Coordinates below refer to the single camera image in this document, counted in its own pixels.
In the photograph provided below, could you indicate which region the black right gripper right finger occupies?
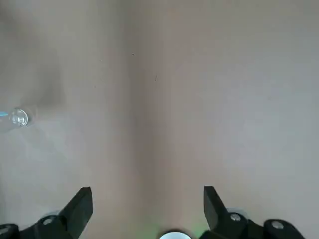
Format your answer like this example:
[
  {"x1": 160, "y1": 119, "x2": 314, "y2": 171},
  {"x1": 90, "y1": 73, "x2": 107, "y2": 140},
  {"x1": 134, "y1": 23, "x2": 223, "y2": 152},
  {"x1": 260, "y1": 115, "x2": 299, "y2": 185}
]
[{"x1": 199, "y1": 186, "x2": 306, "y2": 239}]

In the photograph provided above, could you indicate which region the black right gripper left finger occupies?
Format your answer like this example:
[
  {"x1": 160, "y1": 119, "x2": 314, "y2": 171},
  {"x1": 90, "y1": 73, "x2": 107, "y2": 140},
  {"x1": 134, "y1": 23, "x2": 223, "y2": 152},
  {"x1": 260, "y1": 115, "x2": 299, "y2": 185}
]
[{"x1": 0, "y1": 186, "x2": 94, "y2": 239}]

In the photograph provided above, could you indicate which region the clear condiment bottle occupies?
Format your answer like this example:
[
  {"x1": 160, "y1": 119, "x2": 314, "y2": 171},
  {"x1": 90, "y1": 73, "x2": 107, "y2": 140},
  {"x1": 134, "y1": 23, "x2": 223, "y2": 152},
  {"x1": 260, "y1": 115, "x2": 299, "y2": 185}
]
[{"x1": 0, "y1": 107, "x2": 30, "y2": 133}]

